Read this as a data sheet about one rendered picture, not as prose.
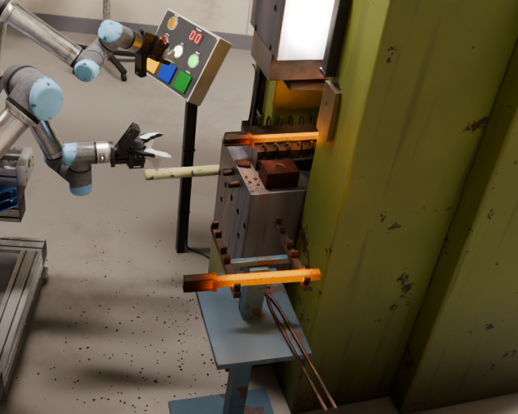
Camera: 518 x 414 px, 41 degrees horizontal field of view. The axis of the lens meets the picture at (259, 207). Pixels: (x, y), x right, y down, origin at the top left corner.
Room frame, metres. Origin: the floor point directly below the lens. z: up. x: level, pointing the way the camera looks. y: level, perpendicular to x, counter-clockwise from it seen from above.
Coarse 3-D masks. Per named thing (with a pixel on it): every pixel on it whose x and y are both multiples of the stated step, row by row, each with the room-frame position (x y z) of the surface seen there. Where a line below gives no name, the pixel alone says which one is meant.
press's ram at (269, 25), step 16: (256, 0) 2.31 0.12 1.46; (272, 0) 2.17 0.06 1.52; (288, 0) 2.07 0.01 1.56; (304, 0) 2.09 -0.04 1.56; (320, 0) 2.11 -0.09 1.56; (256, 16) 2.29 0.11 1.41; (272, 16) 2.15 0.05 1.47; (288, 16) 2.07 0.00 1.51; (304, 16) 2.09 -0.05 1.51; (320, 16) 2.11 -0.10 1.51; (272, 32) 2.13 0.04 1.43; (288, 32) 2.08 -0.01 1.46; (304, 32) 2.10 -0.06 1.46; (320, 32) 2.12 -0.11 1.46; (272, 48) 2.11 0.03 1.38; (288, 48) 2.08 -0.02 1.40; (304, 48) 2.10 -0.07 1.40; (320, 48) 2.12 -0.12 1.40
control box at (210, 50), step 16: (176, 16) 2.74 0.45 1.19; (160, 32) 2.74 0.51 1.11; (176, 32) 2.69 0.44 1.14; (192, 32) 2.65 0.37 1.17; (208, 32) 2.61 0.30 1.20; (192, 48) 2.60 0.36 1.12; (208, 48) 2.56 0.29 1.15; (224, 48) 2.59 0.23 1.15; (160, 64) 2.64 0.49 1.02; (176, 64) 2.60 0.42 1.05; (208, 64) 2.53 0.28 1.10; (160, 80) 2.59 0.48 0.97; (192, 80) 2.51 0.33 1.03; (208, 80) 2.54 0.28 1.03; (192, 96) 2.48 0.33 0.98
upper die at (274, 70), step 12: (252, 48) 2.28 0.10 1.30; (264, 48) 2.18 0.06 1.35; (264, 60) 2.17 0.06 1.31; (276, 60) 2.12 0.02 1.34; (288, 60) 2.14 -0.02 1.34; (300, 60) 2.15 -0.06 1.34; (312, 60) 2.17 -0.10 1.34; (264, 72) 2.15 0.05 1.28; (276, 72) 2.12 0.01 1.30; (288, 72) 2.14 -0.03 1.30; (300, 72) 2.16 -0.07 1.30; (312, 72) 2.17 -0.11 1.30
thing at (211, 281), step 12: (192, 276) 1.46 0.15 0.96; (204, 276) 1.46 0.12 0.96; (216, 276) 1.48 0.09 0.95; (228, 276) 1.49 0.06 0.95; (240, 276) 1.50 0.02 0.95; (252, 276) 1.51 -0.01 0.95; (264, 276) 1.51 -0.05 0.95; (276, 276) 1.52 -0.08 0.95; (288, 276) 1.53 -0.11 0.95; (300, 276) 1.54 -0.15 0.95; (312, 276) 1.55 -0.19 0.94; (192, 288) 1.45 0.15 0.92; (204, 288) 1.45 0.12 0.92; (216, 288) 1.45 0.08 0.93
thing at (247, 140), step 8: (224, 136) 2.15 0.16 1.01; (232, 136) 2.16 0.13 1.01; (240, 136) 2.17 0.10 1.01; (248, 136) 2.18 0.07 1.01; (256, 136) 2.19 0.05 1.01; (264, 136) 2.20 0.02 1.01; (272, 136) 2.21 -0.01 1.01; (280, 136) 2.22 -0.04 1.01; (288, 136) 2.23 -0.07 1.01; (296, 136) 2.23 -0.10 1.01; (304, 136) 2.25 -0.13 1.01; (312, 136) 2.26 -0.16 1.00; (224, 144) 2.14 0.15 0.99; (232, 144) 2.15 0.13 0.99; (240, 144) 2.16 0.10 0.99; (248, 144) 2.16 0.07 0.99
